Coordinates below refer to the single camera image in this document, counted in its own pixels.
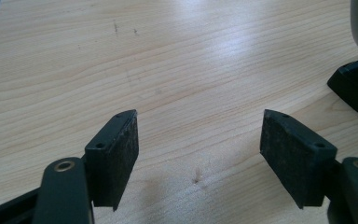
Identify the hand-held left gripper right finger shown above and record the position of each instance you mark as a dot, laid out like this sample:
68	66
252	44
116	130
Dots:
295	161

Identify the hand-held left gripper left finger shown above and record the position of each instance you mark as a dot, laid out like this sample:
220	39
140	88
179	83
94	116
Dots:
115	161

